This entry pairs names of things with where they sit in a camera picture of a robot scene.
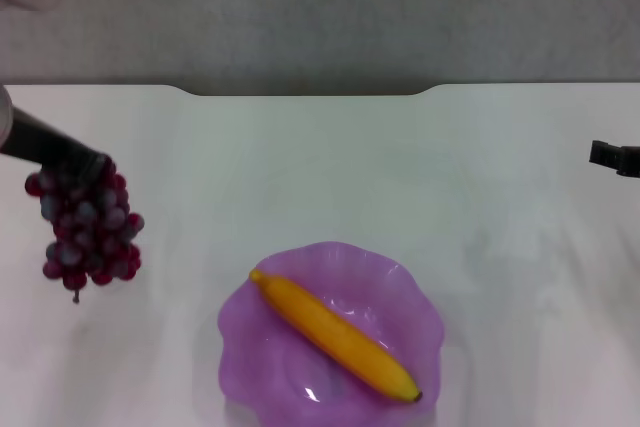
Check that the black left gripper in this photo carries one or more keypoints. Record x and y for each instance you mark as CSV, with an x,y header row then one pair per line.
x,y
40,142

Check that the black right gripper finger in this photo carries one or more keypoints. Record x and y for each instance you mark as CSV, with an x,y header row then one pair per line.
x,y
612,156

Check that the yellow banana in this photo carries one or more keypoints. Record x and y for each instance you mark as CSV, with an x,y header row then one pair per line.
x,y
340,334

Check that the purple translucent wavy plate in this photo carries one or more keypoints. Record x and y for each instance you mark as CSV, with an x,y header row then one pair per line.
x,y
350,262

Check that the dark red grape bunch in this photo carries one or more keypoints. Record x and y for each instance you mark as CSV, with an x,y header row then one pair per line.
x,y
92,232

